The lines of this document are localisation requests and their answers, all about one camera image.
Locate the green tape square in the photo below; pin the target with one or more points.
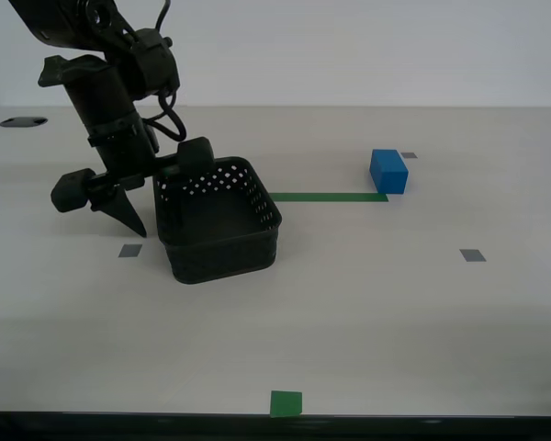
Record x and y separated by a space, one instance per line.
285 404

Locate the gray tape square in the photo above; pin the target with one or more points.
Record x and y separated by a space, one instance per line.
473 255
409 155
131 251

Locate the black table edge trim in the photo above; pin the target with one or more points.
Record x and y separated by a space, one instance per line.
119 429

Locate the black perforated plastic basket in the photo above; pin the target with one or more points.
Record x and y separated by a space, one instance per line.
220 257

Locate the blue rectangular block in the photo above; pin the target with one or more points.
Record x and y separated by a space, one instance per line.
390 172

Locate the long green tape strip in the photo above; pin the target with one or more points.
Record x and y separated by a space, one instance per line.
326 197

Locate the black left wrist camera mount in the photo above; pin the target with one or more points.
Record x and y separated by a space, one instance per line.
59 69

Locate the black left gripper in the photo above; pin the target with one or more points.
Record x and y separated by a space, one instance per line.
110 124

